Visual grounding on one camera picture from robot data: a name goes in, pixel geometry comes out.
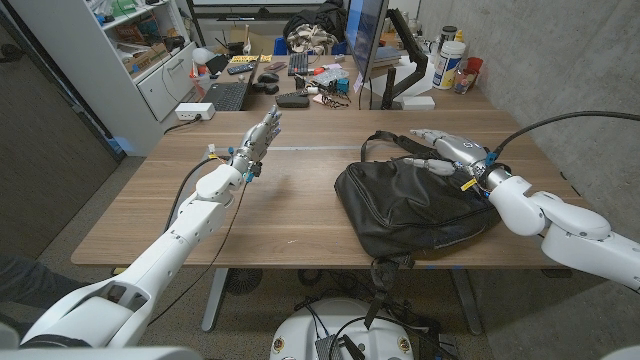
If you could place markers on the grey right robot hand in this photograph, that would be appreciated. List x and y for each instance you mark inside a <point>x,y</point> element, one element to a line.
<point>465,150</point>

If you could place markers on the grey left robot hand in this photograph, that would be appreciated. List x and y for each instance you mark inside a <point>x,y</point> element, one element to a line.
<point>256,142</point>

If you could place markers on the black leather backpack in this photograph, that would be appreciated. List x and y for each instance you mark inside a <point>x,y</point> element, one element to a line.
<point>400,210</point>

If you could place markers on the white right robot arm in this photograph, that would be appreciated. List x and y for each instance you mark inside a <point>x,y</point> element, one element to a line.
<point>575,235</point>

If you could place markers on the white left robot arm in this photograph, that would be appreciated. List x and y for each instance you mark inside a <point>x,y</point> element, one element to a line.
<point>170,255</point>

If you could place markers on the black laptop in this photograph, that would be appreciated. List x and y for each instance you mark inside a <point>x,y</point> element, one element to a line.
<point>227,96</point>

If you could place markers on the flat black device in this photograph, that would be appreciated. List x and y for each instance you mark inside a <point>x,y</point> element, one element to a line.
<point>292,101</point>

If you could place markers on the black computer mouse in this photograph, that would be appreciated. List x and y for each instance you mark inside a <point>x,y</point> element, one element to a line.
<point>268,77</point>

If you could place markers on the small white box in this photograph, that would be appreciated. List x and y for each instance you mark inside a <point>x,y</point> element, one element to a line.
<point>417,103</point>

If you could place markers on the clear glass jar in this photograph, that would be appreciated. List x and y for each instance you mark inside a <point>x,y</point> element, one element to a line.
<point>462,82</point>

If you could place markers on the white power strip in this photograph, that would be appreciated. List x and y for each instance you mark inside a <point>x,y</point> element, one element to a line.
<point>192,111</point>

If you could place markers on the black remote control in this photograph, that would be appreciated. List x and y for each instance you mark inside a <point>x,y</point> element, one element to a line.
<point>241,68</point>

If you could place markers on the red cup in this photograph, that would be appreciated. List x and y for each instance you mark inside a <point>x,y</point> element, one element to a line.
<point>475,65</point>

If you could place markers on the white wipes canister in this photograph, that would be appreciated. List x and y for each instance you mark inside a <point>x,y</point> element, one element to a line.
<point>447,65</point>

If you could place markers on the black keyboard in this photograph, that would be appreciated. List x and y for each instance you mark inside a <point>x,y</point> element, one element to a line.
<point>298,64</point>

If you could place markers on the clear plastic tray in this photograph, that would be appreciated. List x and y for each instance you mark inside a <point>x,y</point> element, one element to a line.
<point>330,76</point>

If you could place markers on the small blue box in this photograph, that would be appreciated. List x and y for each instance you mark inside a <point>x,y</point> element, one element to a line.
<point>343,85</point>

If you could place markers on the pile of dark clothes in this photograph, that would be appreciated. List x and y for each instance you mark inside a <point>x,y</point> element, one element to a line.
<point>317,22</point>

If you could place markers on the cardboard box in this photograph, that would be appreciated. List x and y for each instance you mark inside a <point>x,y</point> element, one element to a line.
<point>145,60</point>

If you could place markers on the round black fan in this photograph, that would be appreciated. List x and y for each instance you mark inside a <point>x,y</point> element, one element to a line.
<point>243,281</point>

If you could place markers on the computer monitor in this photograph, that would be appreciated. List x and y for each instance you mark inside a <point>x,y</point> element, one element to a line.
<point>362,35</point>

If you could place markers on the grey metal table leg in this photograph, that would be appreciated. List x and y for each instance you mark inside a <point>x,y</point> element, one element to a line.
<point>214,302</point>
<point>467,305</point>

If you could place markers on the white shelf cabinet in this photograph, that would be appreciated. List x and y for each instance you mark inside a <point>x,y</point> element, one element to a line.
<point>90,65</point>

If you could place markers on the yellow floor marker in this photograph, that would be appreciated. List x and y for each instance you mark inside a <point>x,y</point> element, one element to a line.
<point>117,271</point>

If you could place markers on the white robot torso base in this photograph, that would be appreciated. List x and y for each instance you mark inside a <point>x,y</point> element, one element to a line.
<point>305,335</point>

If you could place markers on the person's leg in dark trousers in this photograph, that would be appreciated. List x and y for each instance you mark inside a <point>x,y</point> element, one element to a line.
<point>35,282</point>

